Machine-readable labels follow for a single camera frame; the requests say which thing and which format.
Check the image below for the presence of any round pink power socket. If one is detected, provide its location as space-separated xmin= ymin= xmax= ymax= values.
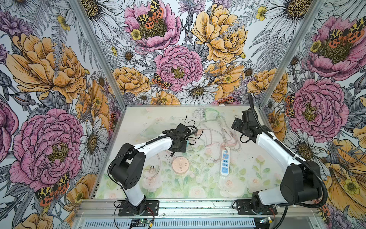
xmin=172 ymin=156 xmax=189 ymax=175

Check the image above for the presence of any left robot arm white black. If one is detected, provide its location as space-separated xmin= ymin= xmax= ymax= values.
xmin=107 ymin=124 xmax=198 ymax=216

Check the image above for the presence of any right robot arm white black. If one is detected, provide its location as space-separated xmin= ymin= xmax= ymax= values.
xmin=232 ymin=94 xmax=328 ymax=214

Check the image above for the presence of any white blue power strip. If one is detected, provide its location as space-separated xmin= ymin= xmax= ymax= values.
xmin=220 ymin=147 xmax=231 ymax=177

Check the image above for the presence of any black usb cable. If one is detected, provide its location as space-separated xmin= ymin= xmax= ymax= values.
xmin=182 ymin=115 xmax=198 ymax=145

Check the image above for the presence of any lilac usb cable bundle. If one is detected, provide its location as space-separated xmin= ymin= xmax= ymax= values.
xmin=192 ymin=107 xmax=205 ymax=121

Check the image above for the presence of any green usb cable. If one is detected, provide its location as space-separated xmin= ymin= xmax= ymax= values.
xmin=203 ymin=108 xmax=221 ymax=122

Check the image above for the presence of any pink socket cord with plug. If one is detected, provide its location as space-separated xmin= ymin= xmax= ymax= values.
xmin=141 ymin=153 xmax=162 ymax=180

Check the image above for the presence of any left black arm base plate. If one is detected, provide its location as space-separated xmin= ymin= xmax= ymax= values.
xmin=118 ymin=200 xmax=160 ymax=217

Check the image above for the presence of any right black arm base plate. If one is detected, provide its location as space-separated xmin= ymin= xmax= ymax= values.
xmin=232 ymin=199 xmax=277 ymax=215

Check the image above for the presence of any aluminium front rail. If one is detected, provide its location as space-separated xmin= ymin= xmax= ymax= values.
xmin=75 ymin=197 xmax=318 ymax=219

